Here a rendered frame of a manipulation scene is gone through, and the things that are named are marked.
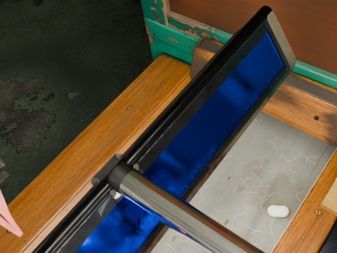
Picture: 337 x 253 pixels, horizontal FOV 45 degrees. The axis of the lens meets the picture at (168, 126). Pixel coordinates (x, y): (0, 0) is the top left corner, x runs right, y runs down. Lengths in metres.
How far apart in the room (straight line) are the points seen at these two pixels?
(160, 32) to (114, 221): 0.61
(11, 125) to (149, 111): 1.25
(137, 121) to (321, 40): 0.36
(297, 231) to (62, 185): 0.41
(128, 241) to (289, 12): 0.46
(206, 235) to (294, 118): 0.47
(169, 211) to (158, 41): 0.66
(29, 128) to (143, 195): 1.65
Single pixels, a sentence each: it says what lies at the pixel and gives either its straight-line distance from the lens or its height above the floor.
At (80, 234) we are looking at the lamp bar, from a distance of 0.32.
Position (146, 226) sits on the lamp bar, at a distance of 0.35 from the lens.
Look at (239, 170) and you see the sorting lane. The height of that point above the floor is 0.74.
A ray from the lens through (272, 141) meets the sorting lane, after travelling 0.79.
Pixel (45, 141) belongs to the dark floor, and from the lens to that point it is 1.86.
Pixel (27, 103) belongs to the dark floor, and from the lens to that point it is 2.05.
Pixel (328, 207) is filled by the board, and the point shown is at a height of 0.78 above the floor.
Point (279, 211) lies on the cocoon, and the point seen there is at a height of 0.76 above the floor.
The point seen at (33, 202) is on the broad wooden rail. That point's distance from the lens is 0.77.
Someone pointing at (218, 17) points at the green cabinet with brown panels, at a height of 0.90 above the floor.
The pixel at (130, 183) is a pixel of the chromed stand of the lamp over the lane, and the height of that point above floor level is 1.12.
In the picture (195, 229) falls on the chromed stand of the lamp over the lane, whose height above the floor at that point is 1.12.
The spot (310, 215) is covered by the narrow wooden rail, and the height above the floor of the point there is 0.76.
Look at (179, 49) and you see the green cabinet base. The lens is 0.89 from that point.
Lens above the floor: 1.39
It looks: 53 degrees down
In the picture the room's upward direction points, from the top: 12 degrees counter-clockwise
